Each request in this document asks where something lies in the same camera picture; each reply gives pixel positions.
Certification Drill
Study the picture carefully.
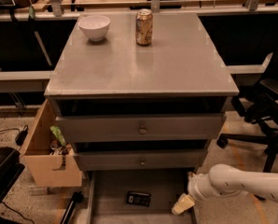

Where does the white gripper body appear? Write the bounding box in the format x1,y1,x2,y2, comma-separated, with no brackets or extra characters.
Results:
188,174,214,202

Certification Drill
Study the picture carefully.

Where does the dark rxbar chocolate wrapper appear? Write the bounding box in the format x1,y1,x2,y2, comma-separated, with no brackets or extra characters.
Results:
126,191,151,207

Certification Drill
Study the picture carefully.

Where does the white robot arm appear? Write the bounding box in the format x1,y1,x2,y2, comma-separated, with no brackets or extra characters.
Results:
172,164,278,224

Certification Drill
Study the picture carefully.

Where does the grey middle drawer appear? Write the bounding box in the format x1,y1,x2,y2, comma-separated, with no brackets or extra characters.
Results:
74,149,207,171

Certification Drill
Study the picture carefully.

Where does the grey open bottom drawer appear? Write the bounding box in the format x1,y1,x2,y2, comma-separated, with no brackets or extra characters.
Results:
87,169,199,224

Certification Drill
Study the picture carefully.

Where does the grey drawer cabinet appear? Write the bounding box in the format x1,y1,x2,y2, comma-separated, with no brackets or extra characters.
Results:
44,11,240,224

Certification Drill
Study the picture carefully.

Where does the grey top drawer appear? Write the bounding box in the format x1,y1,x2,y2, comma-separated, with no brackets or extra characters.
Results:
56,113,226,143

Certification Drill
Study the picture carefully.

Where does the black office chair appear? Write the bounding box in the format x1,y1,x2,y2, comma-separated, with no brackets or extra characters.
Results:
215,3,278,201

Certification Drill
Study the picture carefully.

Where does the black metal stand leg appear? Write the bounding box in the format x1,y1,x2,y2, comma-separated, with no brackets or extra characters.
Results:
60,191,84,224

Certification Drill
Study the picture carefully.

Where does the light wooden crate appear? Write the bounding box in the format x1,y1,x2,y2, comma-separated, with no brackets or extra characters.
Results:
21,100,82,187

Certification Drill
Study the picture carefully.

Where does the green snack packet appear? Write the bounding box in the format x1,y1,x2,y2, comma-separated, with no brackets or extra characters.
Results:
50,126,66,147

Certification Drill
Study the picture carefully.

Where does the gold soda can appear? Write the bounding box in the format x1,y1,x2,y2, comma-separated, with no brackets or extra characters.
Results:
136,8,153,46

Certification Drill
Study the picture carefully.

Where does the black power adapter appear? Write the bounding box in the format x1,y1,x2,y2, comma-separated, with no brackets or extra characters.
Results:
15,125,28,146

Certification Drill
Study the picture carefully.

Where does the white ceramic bowl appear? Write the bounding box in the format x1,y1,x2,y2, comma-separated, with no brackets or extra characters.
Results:
78,15,110,41

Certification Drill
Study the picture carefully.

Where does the black bin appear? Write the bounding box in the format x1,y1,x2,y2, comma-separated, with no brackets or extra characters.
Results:
0,147,25,202

